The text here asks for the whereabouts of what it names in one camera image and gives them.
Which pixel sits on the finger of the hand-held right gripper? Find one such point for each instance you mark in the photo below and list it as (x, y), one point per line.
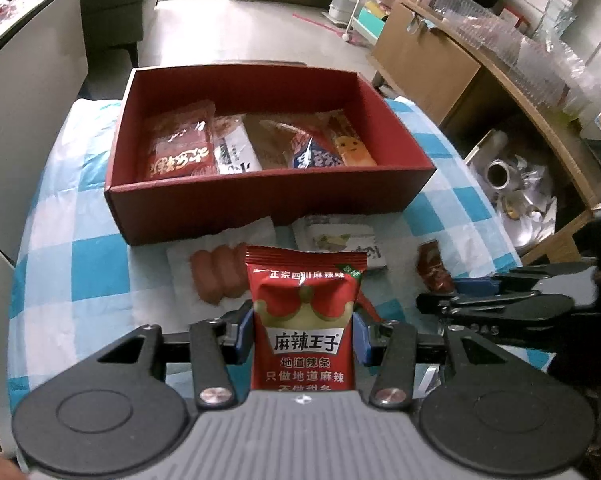
(505, 307)
(475, 286)

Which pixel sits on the orange snack packet face print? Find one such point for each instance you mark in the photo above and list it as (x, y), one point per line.
(353, 147)

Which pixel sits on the curved wooden desk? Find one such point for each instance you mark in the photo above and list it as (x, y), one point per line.
(530, 110)

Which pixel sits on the clear plastic bag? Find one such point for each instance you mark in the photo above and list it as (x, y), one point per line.
(530, 230)

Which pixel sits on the white sausage packet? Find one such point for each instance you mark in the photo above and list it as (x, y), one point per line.
(215, 270)

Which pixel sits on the red snack packet crown print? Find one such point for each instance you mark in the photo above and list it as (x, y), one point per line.
(305, 310)

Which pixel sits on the red cardboard box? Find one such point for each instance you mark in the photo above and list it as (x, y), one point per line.
(260, 195)

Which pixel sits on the brown clear snack packet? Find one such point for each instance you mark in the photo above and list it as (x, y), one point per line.
(270, 140)

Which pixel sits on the pink stick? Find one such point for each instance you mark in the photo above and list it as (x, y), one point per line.
(325, 25)

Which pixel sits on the grey green sofa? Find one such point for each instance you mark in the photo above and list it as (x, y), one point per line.
(120, 0)

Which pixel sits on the white packet green print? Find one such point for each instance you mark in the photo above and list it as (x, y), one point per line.
(340, 235)

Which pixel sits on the blue and red snack packet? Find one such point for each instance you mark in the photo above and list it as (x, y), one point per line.
(313, 157)

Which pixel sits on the small dark red packet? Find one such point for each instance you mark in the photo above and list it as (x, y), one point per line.
(433, 267)

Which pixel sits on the white snack packet dark lettering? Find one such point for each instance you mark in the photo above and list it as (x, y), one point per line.
(235, 150)

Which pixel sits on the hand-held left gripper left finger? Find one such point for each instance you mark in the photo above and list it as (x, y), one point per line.
(241, 335)

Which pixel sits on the silver tape roll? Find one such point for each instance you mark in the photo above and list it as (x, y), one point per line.
(497, 175)

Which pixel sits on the row of clear plastic cups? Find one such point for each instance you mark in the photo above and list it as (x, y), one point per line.
(505, 45)

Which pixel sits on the red snack packet white lettering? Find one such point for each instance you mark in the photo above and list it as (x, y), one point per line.
(178, 145)

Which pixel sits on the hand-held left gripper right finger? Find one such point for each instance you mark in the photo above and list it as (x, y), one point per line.
(363, 340)

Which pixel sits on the blue white checkered tablecloth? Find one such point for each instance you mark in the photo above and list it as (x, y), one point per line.
(70, 270)

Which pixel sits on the white rolling cart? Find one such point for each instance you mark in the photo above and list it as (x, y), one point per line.
(365, 17)

